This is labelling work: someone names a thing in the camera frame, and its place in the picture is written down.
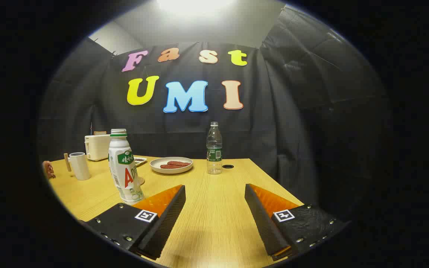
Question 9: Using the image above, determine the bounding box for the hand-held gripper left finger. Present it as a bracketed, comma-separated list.
[79, 184, 186, 260]

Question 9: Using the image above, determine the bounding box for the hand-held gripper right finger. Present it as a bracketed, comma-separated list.
[244, 184, 351, 261]

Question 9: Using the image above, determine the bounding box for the white juice bottle green label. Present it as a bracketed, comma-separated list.
[108, 129, 145, 205]

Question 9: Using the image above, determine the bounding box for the white cup wooden handle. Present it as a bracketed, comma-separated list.
[64, 152, 91, 181]

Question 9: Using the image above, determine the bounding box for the clear plastic water bottle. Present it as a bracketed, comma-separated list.
[206, 122, 223, 175]

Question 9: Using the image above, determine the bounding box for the wooden table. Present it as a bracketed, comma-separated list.
[45, 158, 304, 268]

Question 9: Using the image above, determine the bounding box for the white round plate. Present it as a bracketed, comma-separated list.
[150, 157, 194, 175]

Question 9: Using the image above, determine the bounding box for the cream toaster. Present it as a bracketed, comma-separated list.
[85, 134, 111, 162]

